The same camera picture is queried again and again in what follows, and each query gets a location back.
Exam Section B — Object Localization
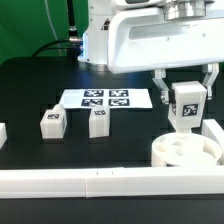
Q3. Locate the white sheet with tags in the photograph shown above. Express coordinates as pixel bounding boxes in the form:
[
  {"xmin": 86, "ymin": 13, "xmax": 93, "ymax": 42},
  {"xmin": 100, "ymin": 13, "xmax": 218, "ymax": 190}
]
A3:
[{"xmin": 59, "ymin": 88, "xmax": 152, "ymax": 109}]

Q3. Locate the white round stool seat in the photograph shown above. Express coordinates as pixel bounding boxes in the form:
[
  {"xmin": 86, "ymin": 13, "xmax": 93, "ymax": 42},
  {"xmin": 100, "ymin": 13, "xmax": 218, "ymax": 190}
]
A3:
[{"xmin": 151, "ymin": 133, "xmax": 222, "ymax": 167}]

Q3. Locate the white front barrier rail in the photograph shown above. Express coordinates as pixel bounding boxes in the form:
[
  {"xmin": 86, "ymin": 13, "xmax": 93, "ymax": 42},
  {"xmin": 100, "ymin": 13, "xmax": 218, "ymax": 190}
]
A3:
[{"xmin": 0, "ymin": 166, "xmax": 224, "ymax": 199}]

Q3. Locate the black cable with connector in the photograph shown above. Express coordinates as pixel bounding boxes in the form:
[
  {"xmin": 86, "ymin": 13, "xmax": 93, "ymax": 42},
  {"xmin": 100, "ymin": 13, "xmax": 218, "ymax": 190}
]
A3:
[{"xmin": 32, "ymin": 0, "xmax": 84, "ymax": 63}]

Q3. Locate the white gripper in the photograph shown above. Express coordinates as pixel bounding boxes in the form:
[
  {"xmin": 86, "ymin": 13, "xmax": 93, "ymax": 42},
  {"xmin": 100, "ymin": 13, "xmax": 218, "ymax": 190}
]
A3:
[{"xmin": 108, "ymin": 7, "xmax": 224, "ymax": 104}]

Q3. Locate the white left barrier rail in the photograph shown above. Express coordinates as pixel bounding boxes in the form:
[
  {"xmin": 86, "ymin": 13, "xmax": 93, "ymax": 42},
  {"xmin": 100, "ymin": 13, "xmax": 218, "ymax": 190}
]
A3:
[{"xmin": 0, "ymin": 123, "xmax": 7, "ymax": 149}]

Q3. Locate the thin grey cable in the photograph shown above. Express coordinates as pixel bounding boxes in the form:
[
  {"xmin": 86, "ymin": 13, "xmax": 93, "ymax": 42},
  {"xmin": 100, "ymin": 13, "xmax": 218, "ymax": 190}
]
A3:
[{"xmin": 44, "ymin": 0, "xmax": 64, "ymax": 57}]

